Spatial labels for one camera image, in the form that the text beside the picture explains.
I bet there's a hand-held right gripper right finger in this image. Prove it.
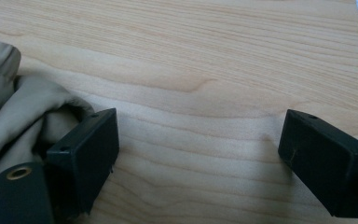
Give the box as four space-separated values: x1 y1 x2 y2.
277 108 358 218

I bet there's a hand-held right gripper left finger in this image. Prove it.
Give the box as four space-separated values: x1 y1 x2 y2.
45 107 120 220

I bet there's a beige cloth garment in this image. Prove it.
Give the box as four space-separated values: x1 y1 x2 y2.
0 40 96 200

